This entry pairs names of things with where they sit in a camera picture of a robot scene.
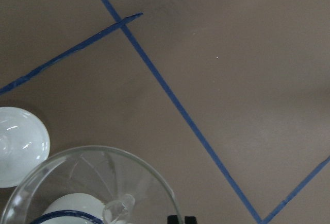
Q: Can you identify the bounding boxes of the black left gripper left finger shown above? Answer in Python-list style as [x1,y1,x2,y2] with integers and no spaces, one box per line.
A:
[167,215,179,224]

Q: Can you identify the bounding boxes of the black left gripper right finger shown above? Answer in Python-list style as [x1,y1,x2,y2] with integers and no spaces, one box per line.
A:
[184,216,196,224]

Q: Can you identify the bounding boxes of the white mug lid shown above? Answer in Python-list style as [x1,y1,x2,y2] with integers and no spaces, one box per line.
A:
[1,107,51,188]

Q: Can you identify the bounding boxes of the white enamel mug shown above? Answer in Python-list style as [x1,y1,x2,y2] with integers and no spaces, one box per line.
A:
[32,193,105,223]

